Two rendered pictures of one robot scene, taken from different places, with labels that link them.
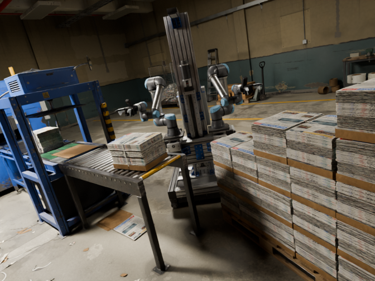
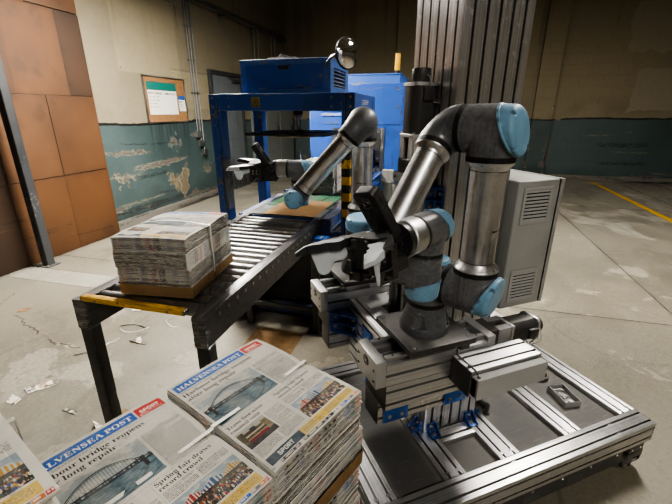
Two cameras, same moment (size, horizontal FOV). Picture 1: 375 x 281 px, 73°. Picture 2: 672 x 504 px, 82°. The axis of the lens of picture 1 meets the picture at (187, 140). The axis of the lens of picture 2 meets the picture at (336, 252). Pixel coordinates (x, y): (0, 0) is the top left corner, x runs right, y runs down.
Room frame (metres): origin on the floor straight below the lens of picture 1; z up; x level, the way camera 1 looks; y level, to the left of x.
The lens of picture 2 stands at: (1.93, -1.17, 1.45)
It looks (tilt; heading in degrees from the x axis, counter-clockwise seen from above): 20 degrees down; 63
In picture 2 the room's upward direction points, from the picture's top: straight up
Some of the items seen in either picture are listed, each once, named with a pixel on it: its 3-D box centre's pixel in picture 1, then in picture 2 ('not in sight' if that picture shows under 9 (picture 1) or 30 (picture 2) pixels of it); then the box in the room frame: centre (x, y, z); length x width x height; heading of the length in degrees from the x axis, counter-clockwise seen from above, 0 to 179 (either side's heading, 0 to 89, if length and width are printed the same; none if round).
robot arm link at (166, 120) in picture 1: (170, 120); (359, 230); (2.71, 0.14, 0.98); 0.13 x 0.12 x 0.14; 58
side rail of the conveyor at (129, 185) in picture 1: (94, 175); (189, 254); (2.12, 0.89, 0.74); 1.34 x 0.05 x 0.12; 47
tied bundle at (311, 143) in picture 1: (329, 143); not in sight; (1.33, -0.80, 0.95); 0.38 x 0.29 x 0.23; 114
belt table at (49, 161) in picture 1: (68, 154); (301, 210); (2.99, 1.47, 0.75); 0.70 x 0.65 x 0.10; 47
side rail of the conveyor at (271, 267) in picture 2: (136, 154); (278, 263); (2.49, 0.55, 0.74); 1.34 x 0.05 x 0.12; 47
